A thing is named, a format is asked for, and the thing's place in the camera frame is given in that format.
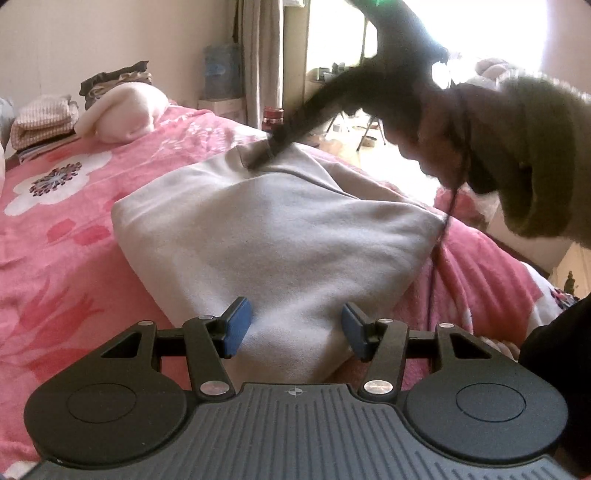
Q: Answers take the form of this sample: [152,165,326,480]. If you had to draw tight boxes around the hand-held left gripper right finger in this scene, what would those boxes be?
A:
[342,302,495,401]

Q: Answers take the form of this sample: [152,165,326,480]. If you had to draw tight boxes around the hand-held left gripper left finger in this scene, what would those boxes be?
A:
[100,296,253,401]

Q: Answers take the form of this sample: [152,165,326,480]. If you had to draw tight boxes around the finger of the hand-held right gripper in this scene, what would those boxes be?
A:
[246,68,366,170]

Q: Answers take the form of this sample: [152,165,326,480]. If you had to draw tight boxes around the beige jacket with black trim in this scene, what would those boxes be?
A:
[112,140,448,385]

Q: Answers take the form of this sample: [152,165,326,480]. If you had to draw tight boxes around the person's right forearm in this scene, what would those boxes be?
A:
[462,73,591,241]

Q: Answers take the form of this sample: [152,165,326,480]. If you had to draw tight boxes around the stack of dark folded clothes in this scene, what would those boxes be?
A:
[78,60,154,110]

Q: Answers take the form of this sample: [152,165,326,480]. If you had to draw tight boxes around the person's right hand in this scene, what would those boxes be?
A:
[385,87,477,186]

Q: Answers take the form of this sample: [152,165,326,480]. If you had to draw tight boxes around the red bottle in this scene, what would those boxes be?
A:
[261,107,285,133]

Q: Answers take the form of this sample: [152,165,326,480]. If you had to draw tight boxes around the folding table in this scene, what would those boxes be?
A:
[306,62,386,151]

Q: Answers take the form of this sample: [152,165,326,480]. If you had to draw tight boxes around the grey curtain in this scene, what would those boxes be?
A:
[235,0,286,132]

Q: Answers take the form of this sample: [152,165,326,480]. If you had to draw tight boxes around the white water dispenser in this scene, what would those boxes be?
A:
[198,96,244,124]

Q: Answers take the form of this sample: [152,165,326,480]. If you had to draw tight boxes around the white fleece folded blanket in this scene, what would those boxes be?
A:
[75,83,170,142]

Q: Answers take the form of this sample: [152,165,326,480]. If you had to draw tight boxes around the pink floral bed blanket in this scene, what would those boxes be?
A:
[0,100,583,462]

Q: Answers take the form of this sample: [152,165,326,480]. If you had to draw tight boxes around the checked folded cloth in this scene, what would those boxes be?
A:
[10,95,80,151]

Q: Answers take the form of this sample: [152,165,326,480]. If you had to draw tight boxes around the folded lilac sheet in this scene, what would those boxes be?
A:
[15,137,78,163]

